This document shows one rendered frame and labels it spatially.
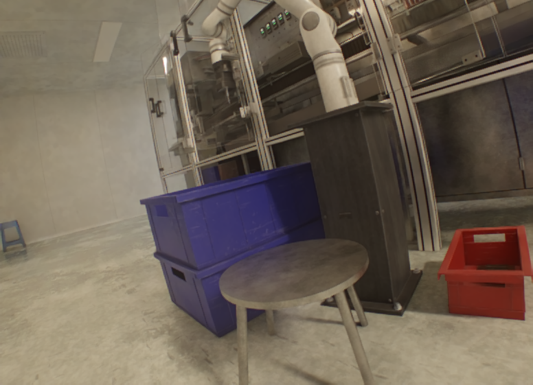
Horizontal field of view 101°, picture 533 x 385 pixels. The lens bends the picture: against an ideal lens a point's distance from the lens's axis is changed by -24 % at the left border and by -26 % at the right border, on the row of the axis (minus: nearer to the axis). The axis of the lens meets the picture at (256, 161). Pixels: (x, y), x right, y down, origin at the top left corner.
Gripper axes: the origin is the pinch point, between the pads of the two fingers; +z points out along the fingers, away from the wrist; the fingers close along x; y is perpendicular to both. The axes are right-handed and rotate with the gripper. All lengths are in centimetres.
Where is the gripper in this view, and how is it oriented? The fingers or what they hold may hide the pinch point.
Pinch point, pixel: (234, 103)
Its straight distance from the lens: 111.0
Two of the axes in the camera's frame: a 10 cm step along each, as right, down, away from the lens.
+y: -7.0, 1.7, 6.9
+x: -6.8, 1.4, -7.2
